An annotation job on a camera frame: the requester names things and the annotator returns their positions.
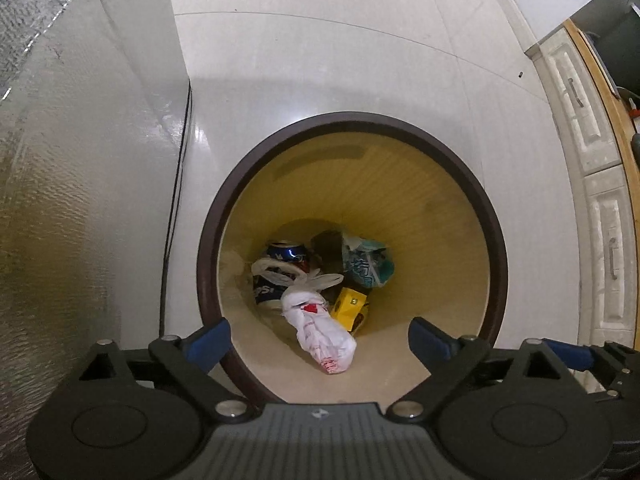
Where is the white plastic bag red print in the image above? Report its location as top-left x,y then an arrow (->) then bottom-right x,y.
251,257 -> 359,377

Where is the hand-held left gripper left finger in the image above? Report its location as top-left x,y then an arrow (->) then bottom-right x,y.
55,317 -> 253,421

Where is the blue soda can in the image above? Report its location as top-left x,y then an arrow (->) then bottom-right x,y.
252,240 -> 312,311

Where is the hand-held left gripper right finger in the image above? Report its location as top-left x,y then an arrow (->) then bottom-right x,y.
385,316 -> 581,421

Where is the thin black floor cable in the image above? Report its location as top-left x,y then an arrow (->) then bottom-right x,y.
158,80 -> 194,338

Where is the round waste bin brown rim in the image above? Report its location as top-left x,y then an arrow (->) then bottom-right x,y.
196,112 -> 508,406

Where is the yellow box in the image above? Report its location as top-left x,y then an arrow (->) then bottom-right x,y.
329,286 -> 372,335

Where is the white cabinet with wooden top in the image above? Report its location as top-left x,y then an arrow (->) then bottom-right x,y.
525,17 -> 640,396

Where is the teal snack packet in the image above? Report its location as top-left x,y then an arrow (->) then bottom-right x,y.
341,232 -> 397,289

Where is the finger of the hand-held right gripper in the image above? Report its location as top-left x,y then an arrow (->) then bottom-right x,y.
544,338 -> 640,402

